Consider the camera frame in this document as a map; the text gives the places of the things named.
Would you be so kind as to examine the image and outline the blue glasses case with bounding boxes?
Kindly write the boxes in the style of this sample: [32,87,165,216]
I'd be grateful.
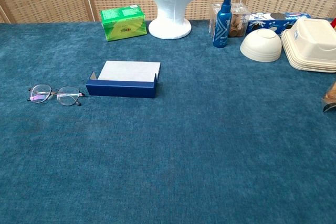
[85,60,161,99]

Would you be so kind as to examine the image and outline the green cardboard box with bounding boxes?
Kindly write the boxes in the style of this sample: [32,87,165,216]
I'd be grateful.
[100,4,148,42]

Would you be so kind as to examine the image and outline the blue table cloth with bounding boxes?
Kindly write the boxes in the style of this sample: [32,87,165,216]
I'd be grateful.
[0,19,336,224]

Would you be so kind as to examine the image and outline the thin-framed eyeglasses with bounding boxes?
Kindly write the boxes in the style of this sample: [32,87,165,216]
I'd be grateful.
[27,84,86,106]

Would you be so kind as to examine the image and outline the clear plastic biscuit box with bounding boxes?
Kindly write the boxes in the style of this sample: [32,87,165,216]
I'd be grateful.
[208,2,251,38]

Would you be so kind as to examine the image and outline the cream lunch box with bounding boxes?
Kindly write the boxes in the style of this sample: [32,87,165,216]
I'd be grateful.
[281,18,336,73]

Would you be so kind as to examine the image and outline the cream upturned bowl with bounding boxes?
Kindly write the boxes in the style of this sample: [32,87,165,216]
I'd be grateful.
[239,28,282,63]

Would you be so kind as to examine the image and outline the blue cookie box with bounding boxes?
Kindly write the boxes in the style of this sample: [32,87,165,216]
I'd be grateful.
[246,12,311,36]

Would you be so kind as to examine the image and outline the bread in clear bag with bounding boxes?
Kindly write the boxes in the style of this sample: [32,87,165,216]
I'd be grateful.
[321,81,336,113]

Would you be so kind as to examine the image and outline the blue spray bottle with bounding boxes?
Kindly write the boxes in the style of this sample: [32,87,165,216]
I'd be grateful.
[212,0,233,49]

